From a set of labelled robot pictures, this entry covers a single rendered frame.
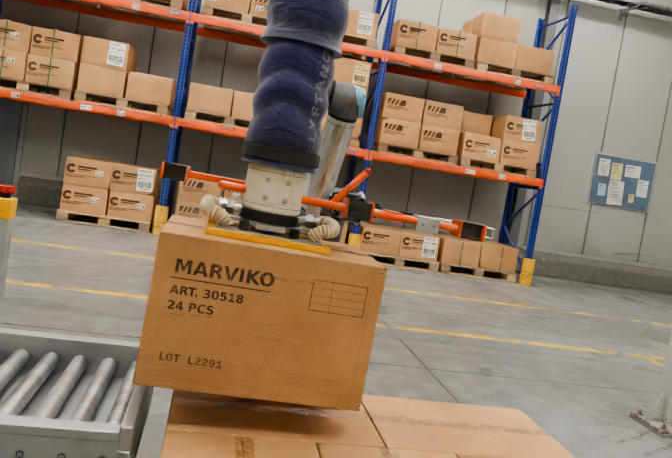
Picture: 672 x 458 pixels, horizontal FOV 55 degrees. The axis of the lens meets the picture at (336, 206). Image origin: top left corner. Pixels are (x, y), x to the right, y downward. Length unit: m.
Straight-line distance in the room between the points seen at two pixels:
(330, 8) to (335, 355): 0.93
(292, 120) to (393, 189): 8.96
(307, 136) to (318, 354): 0.59
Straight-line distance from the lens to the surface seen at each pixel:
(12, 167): 10.70
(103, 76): 9.18
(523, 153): 10.02
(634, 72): 12.56
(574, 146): 11.90
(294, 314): 1.71
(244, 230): 1.75
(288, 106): 1.77
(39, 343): 2.32
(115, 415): 1.86
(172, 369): 1.75
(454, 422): 2.19
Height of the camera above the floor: 1.28
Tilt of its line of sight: 3 degrees down
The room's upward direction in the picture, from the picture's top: 9 degrees clockwise
